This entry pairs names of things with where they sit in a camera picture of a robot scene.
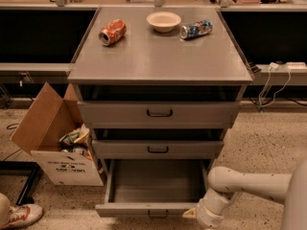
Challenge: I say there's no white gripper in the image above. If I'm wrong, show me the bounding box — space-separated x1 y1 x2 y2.
182 199 224 230

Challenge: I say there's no grey bottom drawer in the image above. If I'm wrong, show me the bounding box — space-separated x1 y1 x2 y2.
95 159 208 219

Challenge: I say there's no grey drawer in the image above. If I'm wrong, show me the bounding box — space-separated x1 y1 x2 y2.
95 159 208 219
92 128 224 159
75 84 242 128

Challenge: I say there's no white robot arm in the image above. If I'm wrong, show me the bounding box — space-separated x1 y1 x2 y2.
182 160 307 230

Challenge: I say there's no grey middle drawer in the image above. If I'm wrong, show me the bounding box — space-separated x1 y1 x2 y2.
92 128 224 159

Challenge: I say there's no grey metal drawer cabinet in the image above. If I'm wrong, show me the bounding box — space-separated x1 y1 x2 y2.
68 7 252 169

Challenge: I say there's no grey top drawer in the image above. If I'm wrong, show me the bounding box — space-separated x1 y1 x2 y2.
75 84 242 128

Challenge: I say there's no trash in cardboard box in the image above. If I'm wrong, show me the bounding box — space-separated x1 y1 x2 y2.
59 124 92 160

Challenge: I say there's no open cardboard box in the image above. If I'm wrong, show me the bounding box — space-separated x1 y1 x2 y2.
12 83 104 186

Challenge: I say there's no white red sneaker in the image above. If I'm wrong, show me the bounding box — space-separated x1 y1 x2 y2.
0 204 44 230

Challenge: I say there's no white power strip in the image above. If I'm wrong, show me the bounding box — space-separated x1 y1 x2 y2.
286 62 306 70

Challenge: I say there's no blue white soda can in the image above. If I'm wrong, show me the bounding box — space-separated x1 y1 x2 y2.
180 20 213 39

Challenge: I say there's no crushed orange soda can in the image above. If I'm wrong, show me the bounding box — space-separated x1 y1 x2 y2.
99 19 127 46

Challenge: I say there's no black metal floor frame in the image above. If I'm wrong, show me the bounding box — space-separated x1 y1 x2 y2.
0 160 42 207

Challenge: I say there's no white cable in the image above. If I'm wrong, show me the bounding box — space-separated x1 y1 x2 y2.
257 61 293 111

